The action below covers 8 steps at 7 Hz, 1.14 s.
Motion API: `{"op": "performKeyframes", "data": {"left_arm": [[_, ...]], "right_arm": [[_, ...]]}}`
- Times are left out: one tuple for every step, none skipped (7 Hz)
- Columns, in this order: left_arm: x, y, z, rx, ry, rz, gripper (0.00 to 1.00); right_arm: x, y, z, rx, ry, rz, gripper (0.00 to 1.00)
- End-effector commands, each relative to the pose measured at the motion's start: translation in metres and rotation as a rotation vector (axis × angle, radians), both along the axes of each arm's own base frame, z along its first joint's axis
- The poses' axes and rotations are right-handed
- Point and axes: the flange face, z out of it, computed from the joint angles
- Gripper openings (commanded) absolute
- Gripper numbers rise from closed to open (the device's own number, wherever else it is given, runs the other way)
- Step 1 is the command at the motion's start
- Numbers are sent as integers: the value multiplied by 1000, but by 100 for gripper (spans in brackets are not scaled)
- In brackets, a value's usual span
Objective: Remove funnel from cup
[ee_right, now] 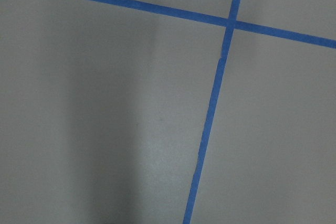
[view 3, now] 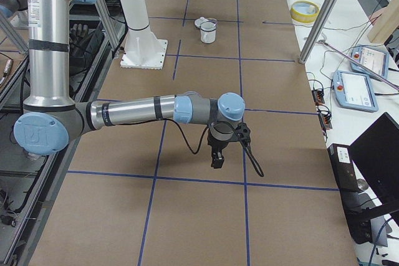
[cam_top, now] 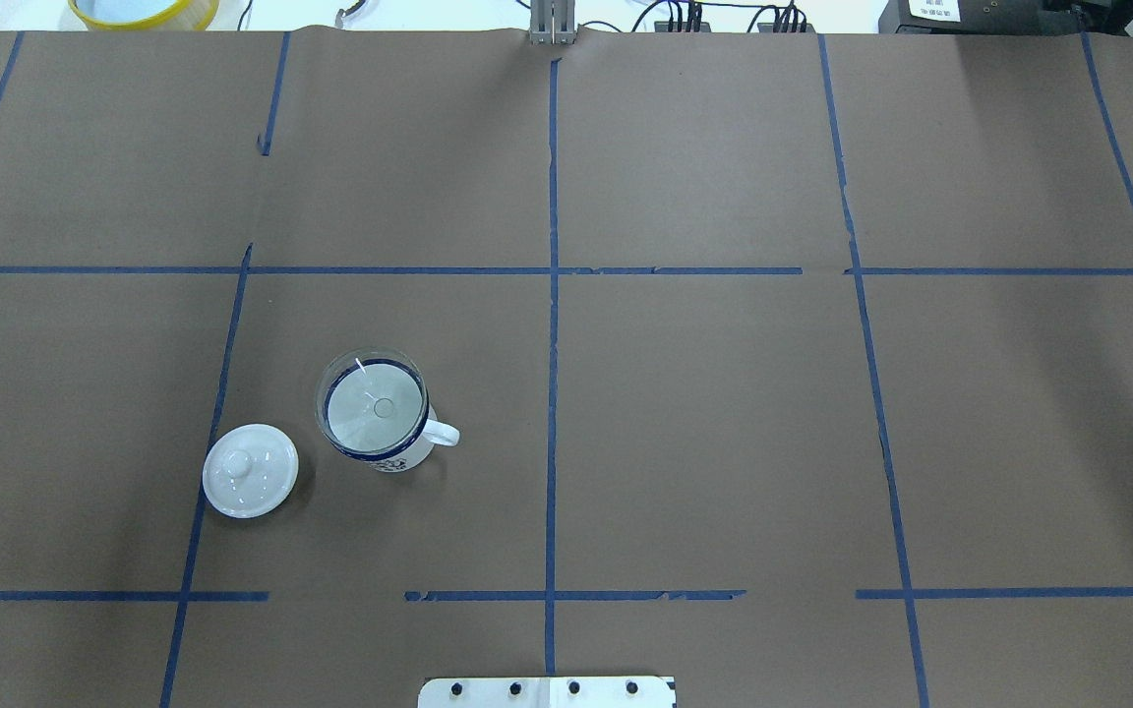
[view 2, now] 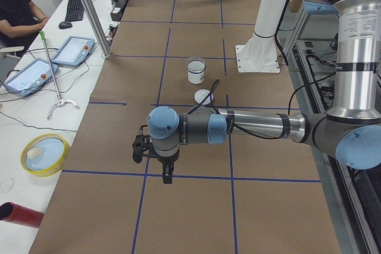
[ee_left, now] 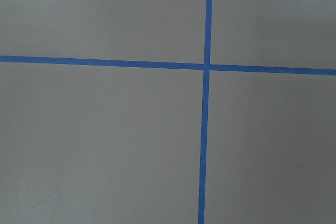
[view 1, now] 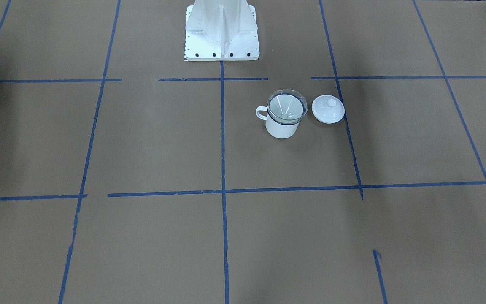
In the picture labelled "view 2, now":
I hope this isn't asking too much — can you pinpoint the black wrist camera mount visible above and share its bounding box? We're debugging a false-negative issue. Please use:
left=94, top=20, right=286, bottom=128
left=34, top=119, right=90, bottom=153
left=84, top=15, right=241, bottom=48
left=132, top=125, right=155, bottom=164

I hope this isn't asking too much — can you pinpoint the white round lid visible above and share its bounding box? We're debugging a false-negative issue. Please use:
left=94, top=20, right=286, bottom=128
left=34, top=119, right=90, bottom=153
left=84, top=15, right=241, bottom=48
left=194, top=89, right=214, bottom=105

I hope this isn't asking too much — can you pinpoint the yellow tape roll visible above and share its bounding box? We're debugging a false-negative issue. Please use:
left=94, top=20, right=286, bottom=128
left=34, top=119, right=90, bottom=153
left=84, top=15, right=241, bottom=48
left=20, top=133, right=70, bottom=177

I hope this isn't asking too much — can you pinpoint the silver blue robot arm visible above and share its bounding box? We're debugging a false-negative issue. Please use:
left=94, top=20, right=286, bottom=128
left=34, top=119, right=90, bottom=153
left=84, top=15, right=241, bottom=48
left=133, top=0, right=380, bottom=183

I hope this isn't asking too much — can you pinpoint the black computer mouse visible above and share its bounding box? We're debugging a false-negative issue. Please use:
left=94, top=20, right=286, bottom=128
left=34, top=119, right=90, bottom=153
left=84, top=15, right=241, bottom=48
left=58, top=21, right=73, bottom=30

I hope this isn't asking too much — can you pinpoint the near blue teach pendant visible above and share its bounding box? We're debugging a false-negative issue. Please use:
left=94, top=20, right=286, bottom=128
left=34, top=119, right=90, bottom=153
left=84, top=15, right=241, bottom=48
left=5, top=58, right=52, bottom=97

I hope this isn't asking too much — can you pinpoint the far blue teach pendant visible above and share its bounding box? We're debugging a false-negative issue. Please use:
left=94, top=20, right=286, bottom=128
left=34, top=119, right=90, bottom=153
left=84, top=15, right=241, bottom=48
left=51, top=36, right=95, bottom=67

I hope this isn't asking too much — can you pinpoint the red cylinder tube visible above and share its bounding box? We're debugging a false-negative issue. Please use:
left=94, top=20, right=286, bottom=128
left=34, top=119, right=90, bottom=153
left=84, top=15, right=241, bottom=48
left=1, top=202, right=44, bottom=228

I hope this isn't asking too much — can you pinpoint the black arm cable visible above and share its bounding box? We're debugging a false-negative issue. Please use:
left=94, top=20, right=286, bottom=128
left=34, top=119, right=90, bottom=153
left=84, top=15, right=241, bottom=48
left=187, top=79, right=339, bottom=140

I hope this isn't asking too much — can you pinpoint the clear petri dish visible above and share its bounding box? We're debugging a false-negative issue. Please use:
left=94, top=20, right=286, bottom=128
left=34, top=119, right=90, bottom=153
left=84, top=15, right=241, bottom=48
left=0, top=177, right=15, bottom=194

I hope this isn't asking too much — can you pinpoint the black keyboard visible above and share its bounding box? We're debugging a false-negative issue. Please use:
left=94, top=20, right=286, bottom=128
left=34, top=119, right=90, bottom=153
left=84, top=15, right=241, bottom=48
left=65, top=0, right=85, bottom=22

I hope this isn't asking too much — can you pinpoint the aluminium frame post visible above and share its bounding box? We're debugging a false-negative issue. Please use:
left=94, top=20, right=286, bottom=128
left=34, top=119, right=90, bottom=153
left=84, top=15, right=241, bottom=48
left=81, top=0, right=111, bottom=59

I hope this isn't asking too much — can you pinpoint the seated person in black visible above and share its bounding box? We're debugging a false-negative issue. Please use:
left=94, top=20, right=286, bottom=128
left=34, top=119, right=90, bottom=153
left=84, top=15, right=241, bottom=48
left=1, top=0, right=49, bottom=57

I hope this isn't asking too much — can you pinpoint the white enamel cup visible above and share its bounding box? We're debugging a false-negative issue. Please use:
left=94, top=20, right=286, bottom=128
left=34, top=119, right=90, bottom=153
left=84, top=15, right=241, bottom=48
left=187, top=57, right=206, bottom=84

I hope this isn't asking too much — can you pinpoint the blue teach pendant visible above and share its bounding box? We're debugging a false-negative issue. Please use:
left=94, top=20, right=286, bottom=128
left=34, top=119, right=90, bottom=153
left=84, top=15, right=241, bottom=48
left=51, top=36, right=95, bottom=67
left=5, top=58, right=52, bottom=97

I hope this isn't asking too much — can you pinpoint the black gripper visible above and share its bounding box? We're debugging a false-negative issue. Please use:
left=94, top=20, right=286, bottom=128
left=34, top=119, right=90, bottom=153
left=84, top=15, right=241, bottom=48
left=158, top=156, right=178, bottom=184

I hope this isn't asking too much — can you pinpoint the white pedestal column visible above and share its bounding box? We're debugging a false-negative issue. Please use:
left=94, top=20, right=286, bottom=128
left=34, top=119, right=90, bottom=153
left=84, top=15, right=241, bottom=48
left=236, top=0, right=287, bottom=73

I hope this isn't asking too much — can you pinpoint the black box device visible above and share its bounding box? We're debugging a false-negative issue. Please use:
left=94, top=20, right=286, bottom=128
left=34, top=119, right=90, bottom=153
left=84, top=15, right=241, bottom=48
left=110, top=0, right=127, bottom=21

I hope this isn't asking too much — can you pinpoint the metal reacher grabber tool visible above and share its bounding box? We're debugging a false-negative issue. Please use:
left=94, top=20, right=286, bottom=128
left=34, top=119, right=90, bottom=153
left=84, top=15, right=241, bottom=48
left=39, top=30, right=80, bottom=120

